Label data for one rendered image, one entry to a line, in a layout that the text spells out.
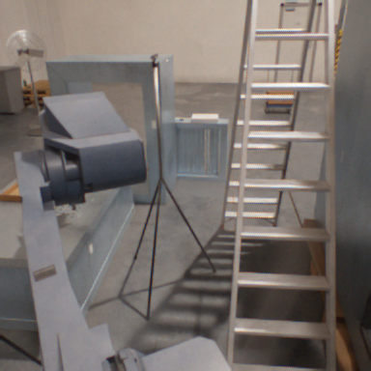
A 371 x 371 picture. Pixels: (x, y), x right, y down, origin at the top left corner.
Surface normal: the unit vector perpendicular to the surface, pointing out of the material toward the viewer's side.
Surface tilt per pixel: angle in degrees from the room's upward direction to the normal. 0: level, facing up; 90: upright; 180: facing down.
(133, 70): 90
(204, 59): 90
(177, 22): 90
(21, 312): 90
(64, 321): 38
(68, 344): 23
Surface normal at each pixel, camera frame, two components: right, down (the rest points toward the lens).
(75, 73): -0.17, 0.44
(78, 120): 0.32, -0.16
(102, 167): 0.38, 0.22
